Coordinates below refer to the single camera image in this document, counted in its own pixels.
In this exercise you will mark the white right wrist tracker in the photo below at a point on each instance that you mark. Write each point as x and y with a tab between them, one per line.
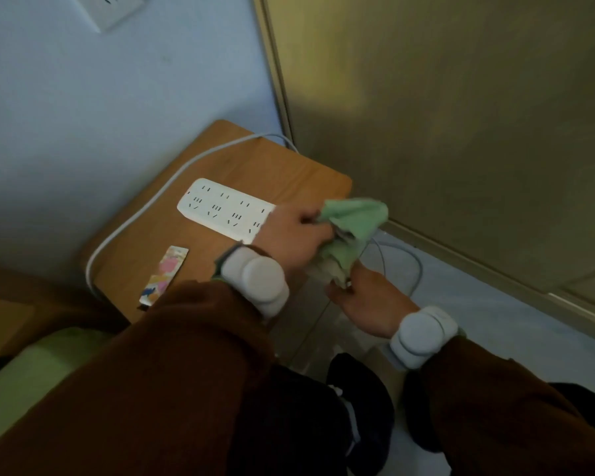
421	337

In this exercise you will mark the wooden bed frame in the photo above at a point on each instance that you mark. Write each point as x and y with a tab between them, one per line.
5	317

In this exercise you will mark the person's right forearm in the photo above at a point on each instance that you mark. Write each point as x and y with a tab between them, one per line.
501	416

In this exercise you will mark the person's right leg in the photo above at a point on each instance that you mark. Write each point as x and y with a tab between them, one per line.
421	416

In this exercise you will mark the green cleaning cloth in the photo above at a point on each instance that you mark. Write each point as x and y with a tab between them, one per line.
357	218

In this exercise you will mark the white left wrist tracker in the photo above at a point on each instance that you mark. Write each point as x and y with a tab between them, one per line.
258	282

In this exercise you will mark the white wrist tracker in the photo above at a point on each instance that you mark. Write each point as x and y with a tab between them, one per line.
258	282
421	337

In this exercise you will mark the beige left slipper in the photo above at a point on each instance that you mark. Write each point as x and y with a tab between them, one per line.
387	376

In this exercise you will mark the small wooden bedside table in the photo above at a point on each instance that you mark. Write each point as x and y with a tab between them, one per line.
277	178

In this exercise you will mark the white wall socket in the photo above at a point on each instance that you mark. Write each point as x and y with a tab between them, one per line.
109	14

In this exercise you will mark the green bed sheet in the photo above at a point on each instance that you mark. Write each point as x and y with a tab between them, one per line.
30	381

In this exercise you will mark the person's right hand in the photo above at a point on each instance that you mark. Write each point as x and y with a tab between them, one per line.
372	302

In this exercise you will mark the white power strip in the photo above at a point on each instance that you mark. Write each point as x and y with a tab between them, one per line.
213	198

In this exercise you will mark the person's left leg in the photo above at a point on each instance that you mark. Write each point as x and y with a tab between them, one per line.
302	426

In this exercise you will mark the person's leg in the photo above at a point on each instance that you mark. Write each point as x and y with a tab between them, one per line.
302	426
421	416

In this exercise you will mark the person's left hand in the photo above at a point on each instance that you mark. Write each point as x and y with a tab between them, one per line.
292	237

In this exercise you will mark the person's left forearm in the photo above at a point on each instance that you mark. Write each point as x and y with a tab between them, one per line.
129	391

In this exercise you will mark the beige wardrobe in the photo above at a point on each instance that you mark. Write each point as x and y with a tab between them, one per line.
451	118

